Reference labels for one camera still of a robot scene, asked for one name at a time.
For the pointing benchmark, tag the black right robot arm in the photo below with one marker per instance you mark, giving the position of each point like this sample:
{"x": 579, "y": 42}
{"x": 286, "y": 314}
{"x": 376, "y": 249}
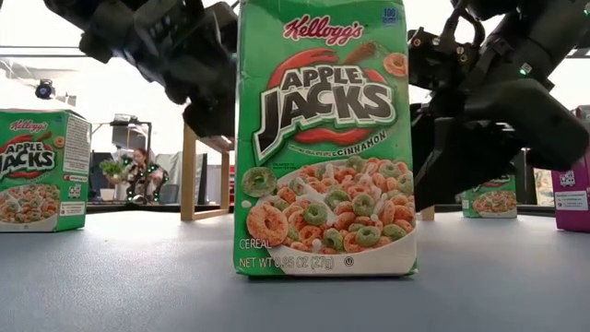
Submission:
{"x": 544, "y": 37}

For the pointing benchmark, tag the black table frame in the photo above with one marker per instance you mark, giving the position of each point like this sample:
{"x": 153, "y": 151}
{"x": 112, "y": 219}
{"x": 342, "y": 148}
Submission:
{"x": 138, "y": 208}

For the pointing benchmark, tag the person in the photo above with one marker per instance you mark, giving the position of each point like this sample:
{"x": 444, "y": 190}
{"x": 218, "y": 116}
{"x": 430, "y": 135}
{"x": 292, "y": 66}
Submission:
{"x": 143, "y": 177}

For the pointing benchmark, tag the black ceiling camera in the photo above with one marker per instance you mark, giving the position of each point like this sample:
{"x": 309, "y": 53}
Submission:
{"x": 44, "y": 89}

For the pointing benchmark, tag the green Apple Jacks cereal box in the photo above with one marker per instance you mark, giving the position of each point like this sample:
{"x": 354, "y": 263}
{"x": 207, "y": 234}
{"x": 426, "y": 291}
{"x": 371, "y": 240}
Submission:
{"x": 322, "y": 138}
{"x": 491, "y": 203}
{"x": 41, "y": 184}

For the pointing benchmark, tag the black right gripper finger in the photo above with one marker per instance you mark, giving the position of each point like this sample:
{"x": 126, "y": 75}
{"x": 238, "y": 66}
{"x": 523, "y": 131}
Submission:
{"x": 544, "y": 129}
{"x": 456, "y": 157}

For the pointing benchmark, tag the black monitor cart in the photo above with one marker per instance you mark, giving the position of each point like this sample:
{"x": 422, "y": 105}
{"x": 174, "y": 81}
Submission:
{"x": 131, "y": 133}

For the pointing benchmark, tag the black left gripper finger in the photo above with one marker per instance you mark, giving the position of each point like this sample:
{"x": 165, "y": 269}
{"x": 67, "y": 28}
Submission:
{"x": 209, "y": 119}

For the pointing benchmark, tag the pink cereal box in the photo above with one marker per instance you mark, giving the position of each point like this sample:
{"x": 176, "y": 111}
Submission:
{"x": 571, "y": 203}

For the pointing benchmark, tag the wooden slatted shelf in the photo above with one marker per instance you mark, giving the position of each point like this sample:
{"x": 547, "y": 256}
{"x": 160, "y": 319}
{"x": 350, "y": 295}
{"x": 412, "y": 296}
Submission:
{"x": 189, "y": 184}

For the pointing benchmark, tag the potted green plant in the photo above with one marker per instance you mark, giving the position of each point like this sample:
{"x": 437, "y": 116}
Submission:
{"x": 110, "y": 169}

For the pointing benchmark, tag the marbled partition panel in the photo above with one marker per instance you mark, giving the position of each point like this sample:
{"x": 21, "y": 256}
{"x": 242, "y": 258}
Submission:
{"x": 544, "y": 186}

